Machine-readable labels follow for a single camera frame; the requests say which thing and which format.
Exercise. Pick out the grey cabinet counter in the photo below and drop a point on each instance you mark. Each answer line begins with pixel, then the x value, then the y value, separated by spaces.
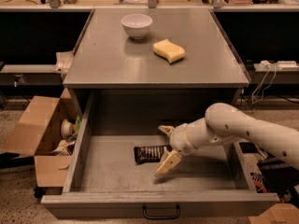
pixel 108 59

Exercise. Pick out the cardboard piece on floor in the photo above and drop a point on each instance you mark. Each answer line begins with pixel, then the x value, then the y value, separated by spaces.
pixel 280 213

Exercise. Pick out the white ceramic bowl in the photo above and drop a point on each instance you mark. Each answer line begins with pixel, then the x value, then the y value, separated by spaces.
pixel 136 26

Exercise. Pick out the black rxbar chocolate wrapper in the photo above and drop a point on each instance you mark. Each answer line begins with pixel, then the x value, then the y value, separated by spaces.
pixel 149 154

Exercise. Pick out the yellow sponge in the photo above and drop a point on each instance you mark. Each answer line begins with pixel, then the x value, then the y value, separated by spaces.
pixel 168 50

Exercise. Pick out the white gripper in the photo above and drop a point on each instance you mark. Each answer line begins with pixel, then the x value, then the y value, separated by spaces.
pixel 177 139

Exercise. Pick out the black drawer handle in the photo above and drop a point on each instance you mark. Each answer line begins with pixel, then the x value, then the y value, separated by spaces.
pixel 156 213

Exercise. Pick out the white round object in box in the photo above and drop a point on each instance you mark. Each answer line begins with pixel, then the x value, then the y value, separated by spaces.
pixel 66 128

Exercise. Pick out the black striped bag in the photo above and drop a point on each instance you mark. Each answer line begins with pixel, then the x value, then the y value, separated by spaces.
pixel 279 176

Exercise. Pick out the grey open drawer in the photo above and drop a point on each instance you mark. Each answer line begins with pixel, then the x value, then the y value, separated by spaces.
pixel 103 179

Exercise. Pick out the open cardboard box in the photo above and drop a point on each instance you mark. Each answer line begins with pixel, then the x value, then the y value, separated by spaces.
pixel 38 134

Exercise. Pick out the white power strip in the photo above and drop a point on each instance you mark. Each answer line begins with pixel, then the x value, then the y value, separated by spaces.
pixel 287 65

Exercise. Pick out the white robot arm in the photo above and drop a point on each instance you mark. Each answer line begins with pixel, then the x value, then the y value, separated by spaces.
pixel 224 124

